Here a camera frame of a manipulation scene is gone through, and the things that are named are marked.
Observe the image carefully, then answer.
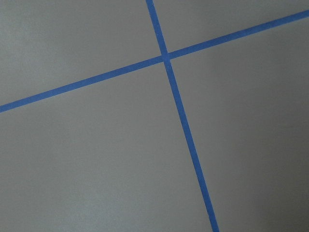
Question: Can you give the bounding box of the blue tape strip lengthwise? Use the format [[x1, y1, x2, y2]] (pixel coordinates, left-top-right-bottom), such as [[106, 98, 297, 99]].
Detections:
[[146, 0, 220, 232]]

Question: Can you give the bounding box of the blue tape strip crosswise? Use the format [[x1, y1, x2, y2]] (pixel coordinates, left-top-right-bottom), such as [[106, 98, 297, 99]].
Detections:
[[0, 10, 309, 113]]

